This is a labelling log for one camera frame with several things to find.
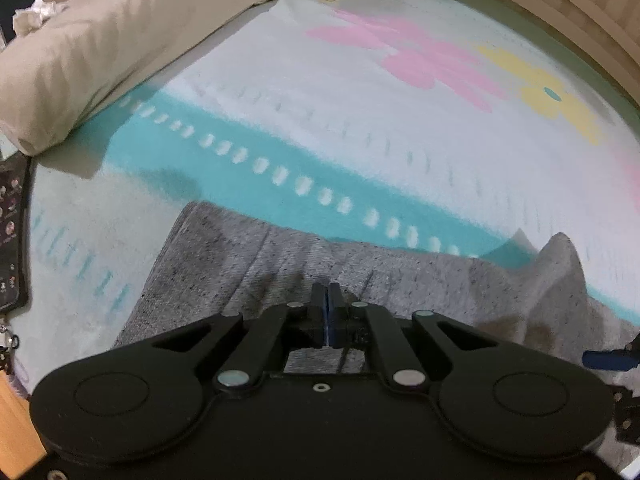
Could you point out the dark printed bag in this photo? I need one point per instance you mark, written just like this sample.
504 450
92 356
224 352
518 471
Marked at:
12 235

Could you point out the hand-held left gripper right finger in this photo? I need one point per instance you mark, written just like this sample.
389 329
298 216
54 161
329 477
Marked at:
335 315

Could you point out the grey pants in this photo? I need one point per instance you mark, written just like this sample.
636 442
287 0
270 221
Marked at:
250 270

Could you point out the long cream pillow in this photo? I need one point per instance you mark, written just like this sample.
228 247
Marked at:
100 60

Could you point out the floral bed sheet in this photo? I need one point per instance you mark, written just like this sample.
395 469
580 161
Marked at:
350 135

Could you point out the cream wooden headboard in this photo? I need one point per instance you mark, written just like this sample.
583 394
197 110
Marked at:
575 10

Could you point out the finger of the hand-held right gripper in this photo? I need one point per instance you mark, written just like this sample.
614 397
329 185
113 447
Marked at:
607 360

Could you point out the white crumpled cloth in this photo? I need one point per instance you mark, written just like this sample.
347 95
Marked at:
37 15

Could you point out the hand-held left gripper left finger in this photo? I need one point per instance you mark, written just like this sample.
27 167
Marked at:
320 315

